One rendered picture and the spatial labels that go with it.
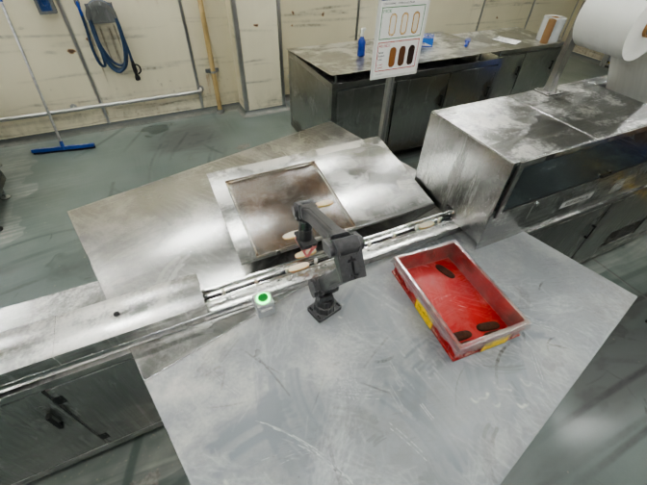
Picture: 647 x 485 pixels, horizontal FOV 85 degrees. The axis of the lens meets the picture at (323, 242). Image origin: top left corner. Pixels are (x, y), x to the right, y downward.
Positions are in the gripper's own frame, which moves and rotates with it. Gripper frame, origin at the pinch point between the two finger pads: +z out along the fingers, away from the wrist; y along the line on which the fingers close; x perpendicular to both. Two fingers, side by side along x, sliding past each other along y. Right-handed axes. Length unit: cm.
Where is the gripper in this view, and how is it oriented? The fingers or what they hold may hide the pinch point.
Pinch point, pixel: (305, 252)
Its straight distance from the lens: 152.4
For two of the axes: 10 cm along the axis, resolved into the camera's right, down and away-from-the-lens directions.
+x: -9.0, 2.8, -3.3
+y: -4.4, -6.4, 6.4
